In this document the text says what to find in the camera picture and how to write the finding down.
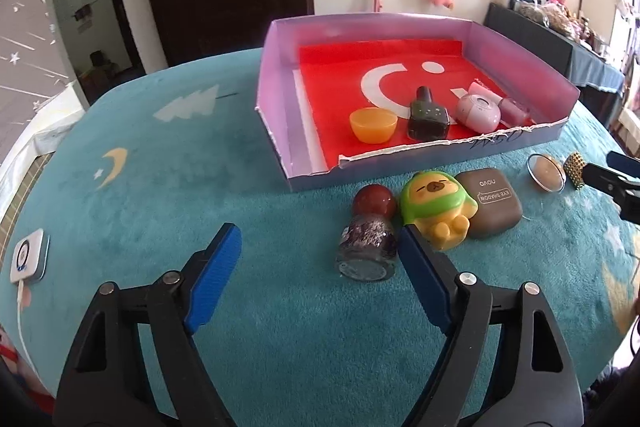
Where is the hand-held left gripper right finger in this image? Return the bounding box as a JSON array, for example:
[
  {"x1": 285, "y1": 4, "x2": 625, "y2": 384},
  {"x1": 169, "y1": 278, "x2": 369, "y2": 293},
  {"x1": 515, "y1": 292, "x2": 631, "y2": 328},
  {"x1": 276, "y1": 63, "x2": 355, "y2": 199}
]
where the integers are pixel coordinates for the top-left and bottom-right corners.
[{"x1": 397, "y1": 223, "x2": 586, "y2": 427}]

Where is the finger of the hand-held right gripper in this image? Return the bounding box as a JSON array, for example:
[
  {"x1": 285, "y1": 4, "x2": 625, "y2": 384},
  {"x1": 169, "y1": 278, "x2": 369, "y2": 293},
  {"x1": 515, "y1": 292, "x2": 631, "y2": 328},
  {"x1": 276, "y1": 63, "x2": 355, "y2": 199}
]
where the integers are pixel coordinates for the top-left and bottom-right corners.
[
  {"x1": 607, "y1": 150, "x2": 640, "y2": 178},
  {"x1": 582, "y1": 162, "x2": 640, "y2": 225}
]

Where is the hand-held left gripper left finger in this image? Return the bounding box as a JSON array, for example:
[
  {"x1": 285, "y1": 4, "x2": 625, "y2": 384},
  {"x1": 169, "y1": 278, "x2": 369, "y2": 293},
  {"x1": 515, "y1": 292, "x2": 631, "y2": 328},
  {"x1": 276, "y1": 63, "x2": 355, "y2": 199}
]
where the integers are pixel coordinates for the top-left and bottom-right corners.
[{"x1": 52, "y1": 222, "x2": 243, "y2": 427}]

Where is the dark table with blue cloth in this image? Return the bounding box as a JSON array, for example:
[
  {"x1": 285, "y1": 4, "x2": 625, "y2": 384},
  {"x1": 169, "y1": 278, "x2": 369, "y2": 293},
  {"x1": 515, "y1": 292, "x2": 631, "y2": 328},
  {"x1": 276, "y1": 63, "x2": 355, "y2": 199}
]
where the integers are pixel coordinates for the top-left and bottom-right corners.
[{"x1": 482, "y1": 2, "x2": 626, "y2": 128}]

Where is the orange bowl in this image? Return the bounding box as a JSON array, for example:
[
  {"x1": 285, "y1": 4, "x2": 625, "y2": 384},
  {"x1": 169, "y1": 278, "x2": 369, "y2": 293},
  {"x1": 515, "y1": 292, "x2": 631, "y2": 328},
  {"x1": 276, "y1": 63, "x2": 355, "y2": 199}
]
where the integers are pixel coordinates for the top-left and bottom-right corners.
[{"x1": 349, "y1": 107, "x2": 399, "y2": 144}]

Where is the white cable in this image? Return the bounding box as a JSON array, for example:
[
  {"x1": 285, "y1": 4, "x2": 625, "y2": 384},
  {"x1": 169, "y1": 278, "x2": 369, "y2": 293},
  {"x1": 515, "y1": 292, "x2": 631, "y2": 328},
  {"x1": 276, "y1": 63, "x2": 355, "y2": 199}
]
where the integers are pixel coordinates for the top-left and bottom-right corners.
[{"x1": 15, "y1": 279, "x2": 56, "y2": 388}]

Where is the yellow green toy figure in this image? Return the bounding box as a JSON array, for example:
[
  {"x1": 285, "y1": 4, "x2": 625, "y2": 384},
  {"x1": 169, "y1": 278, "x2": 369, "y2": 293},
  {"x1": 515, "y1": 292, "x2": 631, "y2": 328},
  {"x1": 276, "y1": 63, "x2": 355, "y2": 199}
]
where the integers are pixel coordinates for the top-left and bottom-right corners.
[{"x1": 399, "y1": 170, "x2": 478, "y2": 251}]

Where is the pink tube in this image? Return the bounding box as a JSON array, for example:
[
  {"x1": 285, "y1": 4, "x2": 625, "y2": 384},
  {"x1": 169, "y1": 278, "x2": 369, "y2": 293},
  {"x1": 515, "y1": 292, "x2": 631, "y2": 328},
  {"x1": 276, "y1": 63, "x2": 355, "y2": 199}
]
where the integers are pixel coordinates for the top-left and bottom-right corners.
[{"x1": 467, "y1": 79, "x2": 503, "y2": 102}]

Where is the clear jar with orange base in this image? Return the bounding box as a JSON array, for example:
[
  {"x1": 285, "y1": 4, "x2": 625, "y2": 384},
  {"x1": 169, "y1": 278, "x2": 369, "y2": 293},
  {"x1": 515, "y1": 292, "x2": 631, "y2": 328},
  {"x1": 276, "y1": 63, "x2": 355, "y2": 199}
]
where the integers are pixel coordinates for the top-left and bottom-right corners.
[{"x1": 527, "y1": 153, "x2": 567, "y2": 194}]

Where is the brown eyeshadow case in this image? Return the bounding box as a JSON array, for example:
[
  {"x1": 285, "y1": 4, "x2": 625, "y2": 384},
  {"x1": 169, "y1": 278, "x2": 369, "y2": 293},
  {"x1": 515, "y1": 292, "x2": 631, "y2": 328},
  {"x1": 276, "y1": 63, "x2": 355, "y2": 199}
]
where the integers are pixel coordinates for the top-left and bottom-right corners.
[{"x1": 454, "y1": 169, "x2": 524, "y2": 240}]

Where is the gold studded tube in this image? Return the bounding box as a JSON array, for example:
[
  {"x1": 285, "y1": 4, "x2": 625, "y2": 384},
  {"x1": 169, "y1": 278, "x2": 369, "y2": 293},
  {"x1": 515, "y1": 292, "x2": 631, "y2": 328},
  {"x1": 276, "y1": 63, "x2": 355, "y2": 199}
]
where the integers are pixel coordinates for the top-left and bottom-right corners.
[{"x1": 563, "y1": 151, "x2": 590, "y2": 188}]

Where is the purple cardboard box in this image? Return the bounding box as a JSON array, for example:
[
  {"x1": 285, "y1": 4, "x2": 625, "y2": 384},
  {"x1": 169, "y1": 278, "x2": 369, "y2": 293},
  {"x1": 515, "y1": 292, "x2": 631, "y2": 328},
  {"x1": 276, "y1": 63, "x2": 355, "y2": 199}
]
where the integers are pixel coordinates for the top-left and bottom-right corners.
[{"x1": 254, "y1": 12, "x2": 581, "y2": 192}]

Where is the glitter bottle with red cap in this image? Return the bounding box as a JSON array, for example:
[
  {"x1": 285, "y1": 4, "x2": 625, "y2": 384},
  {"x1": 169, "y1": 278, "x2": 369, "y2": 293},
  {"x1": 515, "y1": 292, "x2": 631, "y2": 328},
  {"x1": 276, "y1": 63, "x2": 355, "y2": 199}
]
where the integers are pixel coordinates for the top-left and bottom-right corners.
[{"x1": 335, "y1": 185, "x2": 399, "y2": 283}]

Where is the pink nail polish bottle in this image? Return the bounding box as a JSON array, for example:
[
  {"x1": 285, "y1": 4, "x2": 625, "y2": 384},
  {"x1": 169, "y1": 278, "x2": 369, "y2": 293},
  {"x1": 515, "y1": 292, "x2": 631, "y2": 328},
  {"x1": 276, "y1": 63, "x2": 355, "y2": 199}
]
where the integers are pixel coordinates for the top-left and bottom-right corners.
[{"x1": 497, "y1": 97, "x2": 532, "y2": 126}]

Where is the white charger device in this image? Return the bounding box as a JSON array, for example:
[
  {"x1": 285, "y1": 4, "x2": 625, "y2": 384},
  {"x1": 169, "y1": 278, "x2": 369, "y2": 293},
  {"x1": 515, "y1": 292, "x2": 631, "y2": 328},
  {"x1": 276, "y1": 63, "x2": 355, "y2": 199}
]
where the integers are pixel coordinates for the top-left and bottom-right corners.
[{"x1": 10, "y1": 229, "x2": 51, "y2": 282}]

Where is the row of cosmetic bottles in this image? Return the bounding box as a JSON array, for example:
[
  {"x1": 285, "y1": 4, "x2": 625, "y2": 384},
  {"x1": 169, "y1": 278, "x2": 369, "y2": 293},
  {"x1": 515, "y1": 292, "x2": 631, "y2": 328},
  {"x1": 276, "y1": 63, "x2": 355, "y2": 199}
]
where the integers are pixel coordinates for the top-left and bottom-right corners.
[{"x1": 482, "y1": 0, "x2": 616, "y2": 58}]

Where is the dark green nail polish bottle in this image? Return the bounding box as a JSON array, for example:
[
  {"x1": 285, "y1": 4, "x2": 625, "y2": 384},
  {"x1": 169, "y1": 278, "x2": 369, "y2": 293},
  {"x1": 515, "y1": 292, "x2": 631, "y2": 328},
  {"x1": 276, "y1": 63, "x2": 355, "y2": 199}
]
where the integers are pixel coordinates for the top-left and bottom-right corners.
[{"x1": 406, "y1": 86, "x2": 451, "y2": 140}]

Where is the pink round device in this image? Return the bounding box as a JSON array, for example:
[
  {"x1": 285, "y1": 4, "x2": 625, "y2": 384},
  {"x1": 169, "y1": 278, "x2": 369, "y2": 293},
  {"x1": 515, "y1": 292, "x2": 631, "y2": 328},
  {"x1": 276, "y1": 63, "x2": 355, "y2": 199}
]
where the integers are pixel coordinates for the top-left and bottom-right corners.
[{"x1": 455, "y1": 93, "x2": 502, "y2": 133}]

